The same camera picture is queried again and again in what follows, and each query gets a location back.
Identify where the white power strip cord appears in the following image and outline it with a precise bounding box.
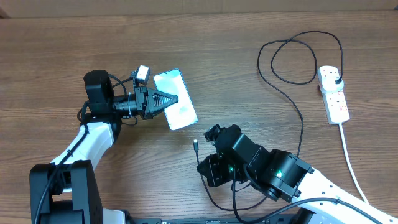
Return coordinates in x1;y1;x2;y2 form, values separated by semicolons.
338;123;371;205

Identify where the white power strip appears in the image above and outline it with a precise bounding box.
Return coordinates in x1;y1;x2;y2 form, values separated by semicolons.
317;65;350;124

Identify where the white charger adapter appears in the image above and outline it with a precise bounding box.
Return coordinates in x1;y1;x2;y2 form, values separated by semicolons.
320;77;344;94

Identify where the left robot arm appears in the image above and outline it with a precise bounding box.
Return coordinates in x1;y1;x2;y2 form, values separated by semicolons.
29;67;178;223

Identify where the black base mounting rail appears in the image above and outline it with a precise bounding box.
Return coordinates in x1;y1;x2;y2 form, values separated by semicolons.
127;212;313;224

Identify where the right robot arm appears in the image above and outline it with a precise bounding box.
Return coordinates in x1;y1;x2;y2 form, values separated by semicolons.
197;124;397;223

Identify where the blue Samsung Galaxy smartphone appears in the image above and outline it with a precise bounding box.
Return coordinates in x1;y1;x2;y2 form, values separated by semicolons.
153;68;199;131

